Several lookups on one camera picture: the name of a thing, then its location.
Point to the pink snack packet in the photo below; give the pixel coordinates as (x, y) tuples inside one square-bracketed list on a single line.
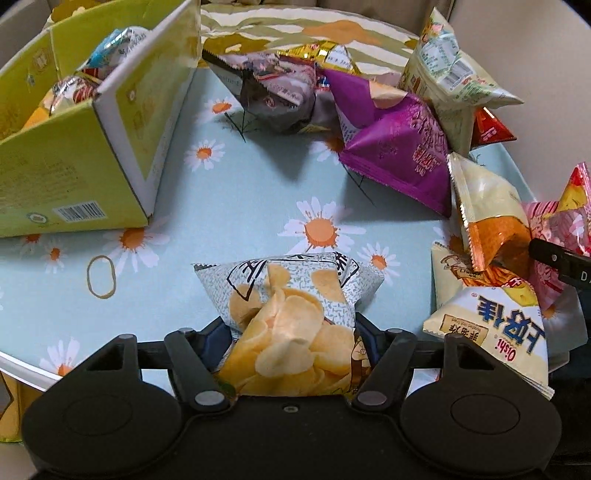
[(554, 226)]

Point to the cream cartoon snack packet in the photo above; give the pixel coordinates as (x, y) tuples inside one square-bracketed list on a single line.
[(455, 272)]

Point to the white yellow snack packet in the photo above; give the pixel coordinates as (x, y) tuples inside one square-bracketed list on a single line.
[(498, 332)]

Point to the yellow rubber band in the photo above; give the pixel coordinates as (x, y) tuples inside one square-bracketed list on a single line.
[(88, 277)]

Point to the green cardboard box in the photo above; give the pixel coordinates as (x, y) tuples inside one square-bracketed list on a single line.
[(152, 115)]

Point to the red silver snack packet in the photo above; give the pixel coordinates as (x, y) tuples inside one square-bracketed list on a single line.
[(76, 92)]

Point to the white orange snack packet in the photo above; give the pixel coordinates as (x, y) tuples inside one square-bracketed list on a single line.
[(494, 203)]

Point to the striped flower blanket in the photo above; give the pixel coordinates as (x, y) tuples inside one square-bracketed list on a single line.
[(286, 23)]

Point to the blue white snack packet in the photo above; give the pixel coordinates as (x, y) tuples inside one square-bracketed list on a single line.
[(117, 44)]

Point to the daisy print tablecloth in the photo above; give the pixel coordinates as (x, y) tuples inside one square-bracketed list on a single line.
[(258, 184)]

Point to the grey potato chip packet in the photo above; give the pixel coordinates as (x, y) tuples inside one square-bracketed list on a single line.
[(286, 314)]

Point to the small red snack packet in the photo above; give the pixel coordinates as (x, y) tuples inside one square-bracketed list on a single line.
[(491, 129)]

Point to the pale green snack packet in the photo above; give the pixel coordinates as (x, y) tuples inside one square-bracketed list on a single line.
[(443, 83)]

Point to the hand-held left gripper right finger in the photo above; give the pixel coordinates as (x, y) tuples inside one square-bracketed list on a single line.
[(369, 339)]

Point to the purple snack packet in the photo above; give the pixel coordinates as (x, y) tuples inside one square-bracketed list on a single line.
[(397, 143)]

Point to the red yellow snack packet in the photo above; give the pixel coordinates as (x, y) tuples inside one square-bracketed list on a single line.
[(577, 184)]

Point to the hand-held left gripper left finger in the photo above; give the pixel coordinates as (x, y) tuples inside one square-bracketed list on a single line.
[(216, 339)]

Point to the dark grey snack packet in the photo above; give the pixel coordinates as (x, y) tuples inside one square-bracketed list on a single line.
[(272, 92)]

